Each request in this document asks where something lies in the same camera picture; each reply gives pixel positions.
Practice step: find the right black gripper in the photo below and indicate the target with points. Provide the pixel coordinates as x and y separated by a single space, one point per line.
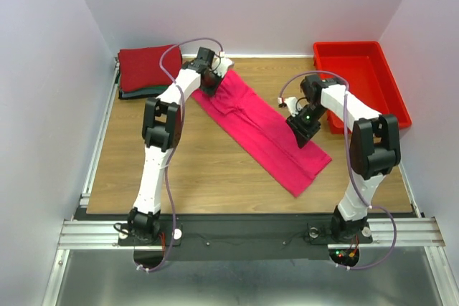
303 132

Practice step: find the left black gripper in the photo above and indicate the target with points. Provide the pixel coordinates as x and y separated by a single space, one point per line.
211 90

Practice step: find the pink t shirt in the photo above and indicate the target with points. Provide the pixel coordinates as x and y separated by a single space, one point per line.
263 134

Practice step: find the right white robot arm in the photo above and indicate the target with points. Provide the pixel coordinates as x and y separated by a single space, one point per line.
371 143

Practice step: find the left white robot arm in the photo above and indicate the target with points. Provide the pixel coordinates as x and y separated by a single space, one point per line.
163 119

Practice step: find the folded green shirt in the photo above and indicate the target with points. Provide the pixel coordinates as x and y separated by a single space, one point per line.
156 89

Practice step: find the folded dark red shirt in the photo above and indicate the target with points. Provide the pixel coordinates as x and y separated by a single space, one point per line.
140 68

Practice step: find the red plastic bin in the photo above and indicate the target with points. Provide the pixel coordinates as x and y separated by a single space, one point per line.
364 66

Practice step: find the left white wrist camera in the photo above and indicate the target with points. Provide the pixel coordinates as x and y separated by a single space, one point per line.
222 64

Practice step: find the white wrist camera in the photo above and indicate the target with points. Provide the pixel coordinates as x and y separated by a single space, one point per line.
222 64
291 104

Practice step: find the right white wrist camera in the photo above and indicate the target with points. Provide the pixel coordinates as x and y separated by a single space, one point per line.
291 104

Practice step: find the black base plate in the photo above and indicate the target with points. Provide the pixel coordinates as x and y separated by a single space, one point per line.
219 237

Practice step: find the aluminium frame rail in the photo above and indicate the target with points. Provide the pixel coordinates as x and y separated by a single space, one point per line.
93 235

